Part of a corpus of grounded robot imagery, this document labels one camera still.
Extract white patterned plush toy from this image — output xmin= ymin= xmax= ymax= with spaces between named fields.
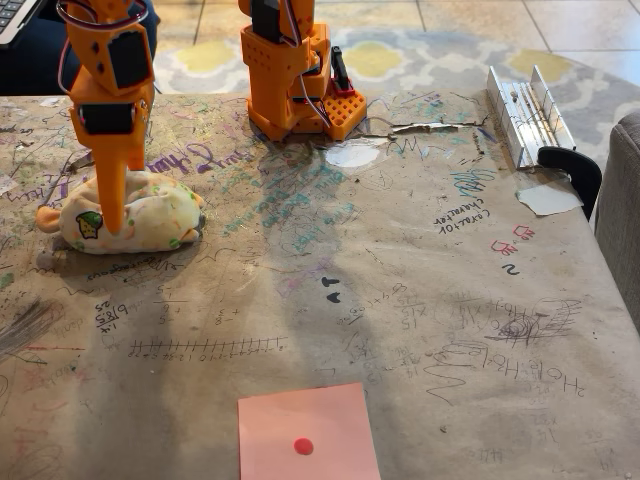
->
xmin=34 ymin=170 xmax=207 ymax=256

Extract person's legs in blue jeans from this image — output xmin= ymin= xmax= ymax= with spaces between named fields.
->
xmin=0 ymin=0 xmax=162 ymax=97

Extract silver laptop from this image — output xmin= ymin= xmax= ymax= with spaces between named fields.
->
xmin=0 ymin=0 xmax=49 ymax=51

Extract black red base clamp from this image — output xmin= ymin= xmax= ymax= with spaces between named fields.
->
xmin=329 ymin=45 xmax=356 ymax=98

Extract pink sticky note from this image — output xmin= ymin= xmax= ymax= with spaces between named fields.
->
xmin=236 ymin=382 xmax=383 ymax=480

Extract grey yellow patterned rug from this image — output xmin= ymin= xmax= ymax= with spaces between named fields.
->
xmin=149 ymin=27 xmax=640 ymax=166

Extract brown scribbled paper table cover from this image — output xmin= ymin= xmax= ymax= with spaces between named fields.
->
xmin=0 ymin=89 xmax=640 ymax=480

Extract aluminium channel profile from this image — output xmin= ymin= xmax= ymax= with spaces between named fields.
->
xmin=486 ymin=64 xmax=578 ymax=170

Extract grey fabric sofa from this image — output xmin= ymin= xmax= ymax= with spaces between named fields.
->
xmin=594 ymin=111 xmax=640 ymax=332

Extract gripper servo cable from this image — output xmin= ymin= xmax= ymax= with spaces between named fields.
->
xmin=56 ymin=0 xmax=150 ymax=92

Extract base servo cable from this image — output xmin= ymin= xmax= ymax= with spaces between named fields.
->
xmin=279 ymin=0 xmax=333 ymax=127

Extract black curved clamp handle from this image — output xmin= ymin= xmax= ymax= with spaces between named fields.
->
xmin=536 ymin=145 xmax=604 ymax=222

